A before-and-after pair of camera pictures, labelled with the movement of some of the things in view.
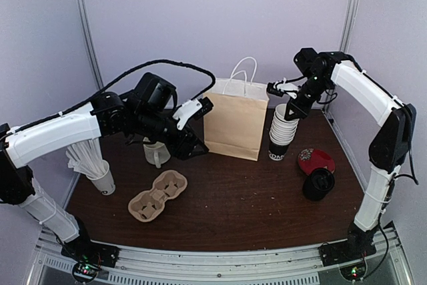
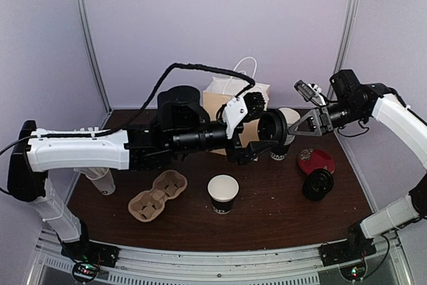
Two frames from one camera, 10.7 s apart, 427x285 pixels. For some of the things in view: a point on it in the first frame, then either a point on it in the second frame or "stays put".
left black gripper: x=183 y=146 -> x=255 y=149
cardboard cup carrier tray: x=145 y=205 stays put
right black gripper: x=301 y=111 -> x=321 y=123
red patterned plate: x=309 y=159 stays put
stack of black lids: x=318 y=183 stays put
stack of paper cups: x=282 y=133 stays put
